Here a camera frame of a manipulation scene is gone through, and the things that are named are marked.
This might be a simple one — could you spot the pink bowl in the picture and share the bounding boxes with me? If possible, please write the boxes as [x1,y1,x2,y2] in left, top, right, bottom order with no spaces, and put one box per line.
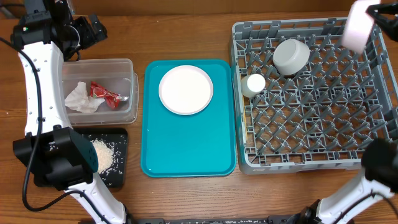
[341,0,381,54]

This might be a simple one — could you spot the white napkin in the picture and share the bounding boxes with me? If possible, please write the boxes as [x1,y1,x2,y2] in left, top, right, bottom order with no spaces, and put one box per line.
[65,82,105,113]

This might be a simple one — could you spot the red snack wrapper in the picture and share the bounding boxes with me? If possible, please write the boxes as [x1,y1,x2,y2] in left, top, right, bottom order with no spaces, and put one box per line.
[90,81,129,110]

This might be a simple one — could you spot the grey bowl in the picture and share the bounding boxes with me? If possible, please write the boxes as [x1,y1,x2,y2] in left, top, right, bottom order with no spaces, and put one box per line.
[272,39,310,76]

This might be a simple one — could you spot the rice and food scraps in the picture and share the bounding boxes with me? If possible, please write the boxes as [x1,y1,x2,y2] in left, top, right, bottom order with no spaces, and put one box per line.
[46,138,125,187]

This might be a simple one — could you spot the cream cup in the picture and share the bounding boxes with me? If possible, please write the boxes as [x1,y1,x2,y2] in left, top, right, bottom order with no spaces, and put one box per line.
[241,73,266,98]

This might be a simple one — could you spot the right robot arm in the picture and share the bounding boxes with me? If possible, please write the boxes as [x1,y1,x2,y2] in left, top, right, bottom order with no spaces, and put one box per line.
[285,0,397,224]

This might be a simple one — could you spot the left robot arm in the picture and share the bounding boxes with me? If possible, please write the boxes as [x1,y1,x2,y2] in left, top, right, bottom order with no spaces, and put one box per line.
[9,0,134,223]

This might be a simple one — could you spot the clear plastic bin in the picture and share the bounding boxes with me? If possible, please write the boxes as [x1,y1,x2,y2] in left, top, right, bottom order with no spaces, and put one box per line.
[62,58,139,126]

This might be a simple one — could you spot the grey dish rack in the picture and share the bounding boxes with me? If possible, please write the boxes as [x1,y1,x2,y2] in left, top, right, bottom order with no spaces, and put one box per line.
[231,17,397,175]

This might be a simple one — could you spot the black plastic tray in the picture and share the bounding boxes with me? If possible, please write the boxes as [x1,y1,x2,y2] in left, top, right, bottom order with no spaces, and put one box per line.
[33,126,129,189]

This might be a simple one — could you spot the pink plate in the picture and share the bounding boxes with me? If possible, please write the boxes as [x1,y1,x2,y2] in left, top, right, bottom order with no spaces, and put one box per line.
[159,65,214,116]

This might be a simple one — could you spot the teal plastic tray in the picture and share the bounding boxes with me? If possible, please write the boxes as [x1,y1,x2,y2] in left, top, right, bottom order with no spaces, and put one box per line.
[141,59,237,178]

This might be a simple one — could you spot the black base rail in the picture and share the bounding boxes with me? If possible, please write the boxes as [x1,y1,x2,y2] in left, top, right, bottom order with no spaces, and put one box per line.
[137,215,291,224]

